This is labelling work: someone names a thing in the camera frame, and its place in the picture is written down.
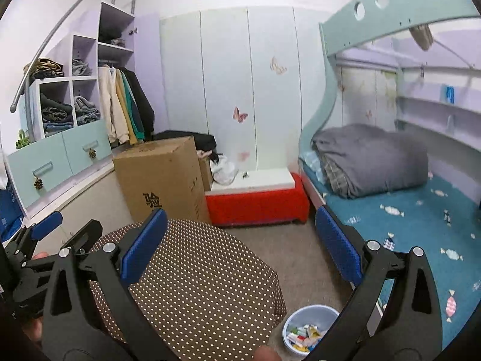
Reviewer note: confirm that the faded pink sticker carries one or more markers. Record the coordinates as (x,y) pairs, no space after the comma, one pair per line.
(244,155)

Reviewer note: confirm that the white wardrobe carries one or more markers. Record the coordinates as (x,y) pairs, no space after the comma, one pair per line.
(225,64)

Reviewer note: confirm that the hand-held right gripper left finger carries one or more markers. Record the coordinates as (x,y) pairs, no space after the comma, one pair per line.
(142,248)

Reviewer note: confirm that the grey folded jeans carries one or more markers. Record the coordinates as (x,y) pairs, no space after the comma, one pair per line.
(82,67)

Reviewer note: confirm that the small blue card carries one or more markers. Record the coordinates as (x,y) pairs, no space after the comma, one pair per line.
(449,94)

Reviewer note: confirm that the brown hanging cloth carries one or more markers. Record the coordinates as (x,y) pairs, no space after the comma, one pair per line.
(421,37)

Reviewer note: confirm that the yellow hanging garment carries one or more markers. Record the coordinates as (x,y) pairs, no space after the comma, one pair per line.
(127,128)

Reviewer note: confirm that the grey blue clothes pile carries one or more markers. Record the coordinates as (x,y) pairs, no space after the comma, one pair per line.
(87,111)

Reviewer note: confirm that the cream butterfly sticker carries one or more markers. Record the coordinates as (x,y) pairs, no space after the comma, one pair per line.
(278,66)

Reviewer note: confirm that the black bag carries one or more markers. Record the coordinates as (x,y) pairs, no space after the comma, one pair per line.
(203,143)

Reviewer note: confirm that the wide teal drawer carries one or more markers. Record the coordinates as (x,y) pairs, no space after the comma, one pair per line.
(22,173)

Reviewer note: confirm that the grey metal railing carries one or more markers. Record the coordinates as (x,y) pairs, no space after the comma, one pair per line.
(15,101)

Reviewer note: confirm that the brown polka dot tablecloth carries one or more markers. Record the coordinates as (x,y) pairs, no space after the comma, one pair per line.
(206,289)

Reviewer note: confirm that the heap of mixed packets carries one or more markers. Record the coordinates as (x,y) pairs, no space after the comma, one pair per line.
(306,336)

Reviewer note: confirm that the green hanging garment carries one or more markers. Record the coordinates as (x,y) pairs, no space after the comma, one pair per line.
(137,128)

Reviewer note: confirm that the purple white shelf unit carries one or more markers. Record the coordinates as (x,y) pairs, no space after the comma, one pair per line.
(84,47)

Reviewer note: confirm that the person's left hand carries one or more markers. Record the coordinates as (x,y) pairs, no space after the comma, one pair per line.
(33,330)

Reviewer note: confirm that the narrow teal drawer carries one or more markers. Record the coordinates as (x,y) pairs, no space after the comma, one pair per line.
(75,150)

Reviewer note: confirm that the blue checked pillow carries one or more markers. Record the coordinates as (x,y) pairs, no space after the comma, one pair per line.
(312,161)

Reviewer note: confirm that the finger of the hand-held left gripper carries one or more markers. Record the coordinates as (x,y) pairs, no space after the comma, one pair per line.
(47,225)
(88,233)

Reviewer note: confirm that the blue plastic bin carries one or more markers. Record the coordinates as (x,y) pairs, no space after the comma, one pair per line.
(300,314)

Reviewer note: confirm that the beige low cabinet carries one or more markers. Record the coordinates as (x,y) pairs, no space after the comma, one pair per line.
(75,203)

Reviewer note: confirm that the blue storage box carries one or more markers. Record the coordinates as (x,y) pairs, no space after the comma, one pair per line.
(9,210)

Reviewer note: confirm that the large brown cardboard box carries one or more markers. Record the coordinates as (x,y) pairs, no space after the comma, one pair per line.
(161,173)

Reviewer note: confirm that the plaid blanket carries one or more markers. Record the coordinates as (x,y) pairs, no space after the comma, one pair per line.
(334,176)

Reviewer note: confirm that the teal bunk bed frame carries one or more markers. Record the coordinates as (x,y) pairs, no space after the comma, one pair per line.
(338,34)

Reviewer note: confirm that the black folded clothes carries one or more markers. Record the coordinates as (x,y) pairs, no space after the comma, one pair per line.
(112,28)

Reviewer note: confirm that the person's right hand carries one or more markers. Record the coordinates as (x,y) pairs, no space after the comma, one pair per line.
(267,354)

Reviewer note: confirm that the grey quilt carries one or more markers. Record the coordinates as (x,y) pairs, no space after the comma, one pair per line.
(375,158)

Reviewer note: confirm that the white plastic bag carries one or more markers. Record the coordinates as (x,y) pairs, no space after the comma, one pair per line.
(225,173)

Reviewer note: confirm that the pink butterfly sticker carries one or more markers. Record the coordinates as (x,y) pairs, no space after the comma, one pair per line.
(240,114)

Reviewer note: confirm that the dark folded clothes pile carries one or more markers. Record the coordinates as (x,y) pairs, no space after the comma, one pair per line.
(56,114)

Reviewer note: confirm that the green hair clip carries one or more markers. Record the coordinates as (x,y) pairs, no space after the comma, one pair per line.
(23,141)

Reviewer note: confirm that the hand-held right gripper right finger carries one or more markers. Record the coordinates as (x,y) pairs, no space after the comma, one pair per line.
(338,244)

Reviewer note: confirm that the olive folded clothes pile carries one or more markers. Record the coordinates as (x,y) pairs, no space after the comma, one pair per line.
(43,68)

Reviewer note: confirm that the black hanging coat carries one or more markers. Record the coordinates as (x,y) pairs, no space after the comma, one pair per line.
(144,109)

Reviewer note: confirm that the pine cone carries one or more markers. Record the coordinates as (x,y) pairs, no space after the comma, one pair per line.
(92,154)
(38,184)

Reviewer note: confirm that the red storage bench white top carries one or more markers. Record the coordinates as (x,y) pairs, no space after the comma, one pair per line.
(255,203)

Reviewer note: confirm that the teal fish print bedsheet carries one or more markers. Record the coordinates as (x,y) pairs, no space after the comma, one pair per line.
(413,225)

